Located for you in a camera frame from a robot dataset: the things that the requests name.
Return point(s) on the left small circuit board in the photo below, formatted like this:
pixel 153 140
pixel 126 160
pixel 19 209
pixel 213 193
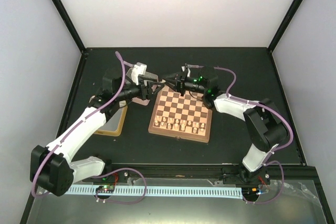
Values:
pixel 105 189

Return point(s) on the right small circuit board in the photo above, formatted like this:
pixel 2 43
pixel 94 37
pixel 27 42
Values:
pixel 257 191

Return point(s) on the light blue slotted cable duct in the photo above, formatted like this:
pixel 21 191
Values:
pixel 160 191

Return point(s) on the black frame post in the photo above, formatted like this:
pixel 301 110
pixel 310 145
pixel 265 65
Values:
pixel 69 24
pixel 294 6

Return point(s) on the gold tin box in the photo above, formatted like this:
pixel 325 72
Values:
pixel 114 126

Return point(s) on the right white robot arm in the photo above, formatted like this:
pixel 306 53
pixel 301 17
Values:
pixel 267 129

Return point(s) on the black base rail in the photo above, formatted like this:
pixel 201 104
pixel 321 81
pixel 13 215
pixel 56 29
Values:
pixel 228 174

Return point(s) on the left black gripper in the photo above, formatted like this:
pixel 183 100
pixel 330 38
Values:
pixel 148 93

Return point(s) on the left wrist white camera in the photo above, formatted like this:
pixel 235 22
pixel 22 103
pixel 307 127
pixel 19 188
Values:
pixel 138 69

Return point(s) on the wooden chessboard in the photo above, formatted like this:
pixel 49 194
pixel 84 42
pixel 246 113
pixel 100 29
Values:
pixel 184 113

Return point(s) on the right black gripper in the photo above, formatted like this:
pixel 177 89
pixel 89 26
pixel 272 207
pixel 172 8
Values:
pixel 180 82

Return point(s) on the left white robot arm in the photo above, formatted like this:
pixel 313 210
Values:
pixel 52 167

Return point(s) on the right black frame post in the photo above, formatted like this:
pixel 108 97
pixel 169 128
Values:
pixel 294 6

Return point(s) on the small circuit board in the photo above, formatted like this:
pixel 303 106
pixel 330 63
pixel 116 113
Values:
pixel 105 189
pixel 257 191

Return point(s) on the left black frame post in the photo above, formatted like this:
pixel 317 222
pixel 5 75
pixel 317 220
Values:
pixel 69 24

